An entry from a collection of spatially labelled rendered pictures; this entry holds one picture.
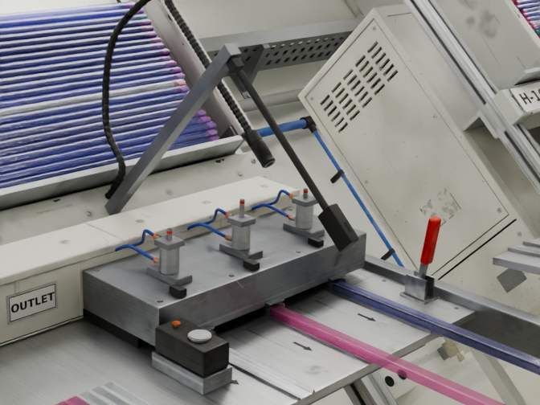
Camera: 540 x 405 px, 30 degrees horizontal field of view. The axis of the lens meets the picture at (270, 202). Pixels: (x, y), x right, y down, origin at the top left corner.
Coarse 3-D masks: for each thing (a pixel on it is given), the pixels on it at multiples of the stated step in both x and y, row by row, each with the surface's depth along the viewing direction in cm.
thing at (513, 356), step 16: (336, 288) 124; (352, 288) 122; (368, 304) 121; (384, 304) 119; (400, 304) 119; (416, 320) 116; (432, 320) 115; (448, 336) 113; (464, 336) 111; (480, 336) 111; (496, 352) 109; (512, 352) 108; (528, 368) 106
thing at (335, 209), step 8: (328, 208) 101; (336, 208) 101; (320, 216) 102; (328, 216) 101; (336, 216) 101; (344, 216) 101; (328, 224) 102; (336, 224) 101; (344, 224) 101; (328, 232) 102; (336, 232) 101; (344, 232) 100; (352, 232) 101; (336, 240) 101; (344, 240) 101; (352, 240) 100; (344, 248) 101
